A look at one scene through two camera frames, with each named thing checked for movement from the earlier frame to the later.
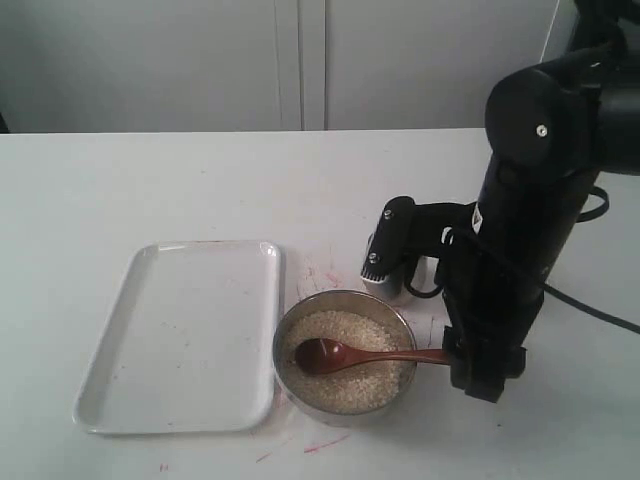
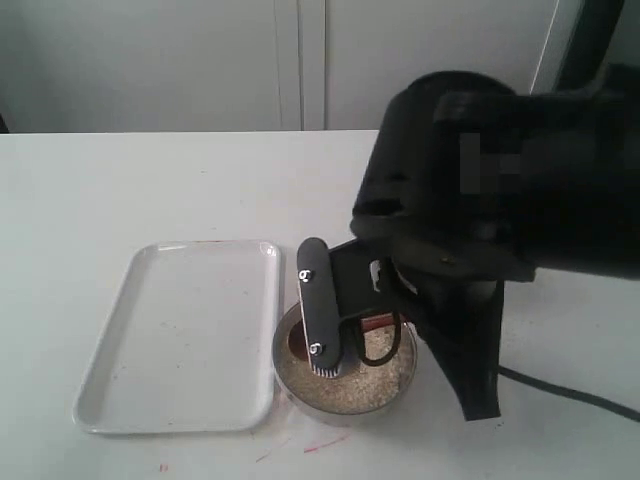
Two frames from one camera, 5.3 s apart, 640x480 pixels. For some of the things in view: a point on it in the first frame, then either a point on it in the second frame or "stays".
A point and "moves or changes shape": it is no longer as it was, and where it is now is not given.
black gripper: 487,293 to 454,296
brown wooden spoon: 321,356 moves or changes shape
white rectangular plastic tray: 191,345 stays
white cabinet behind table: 207,66 stays
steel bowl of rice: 361,392 stays
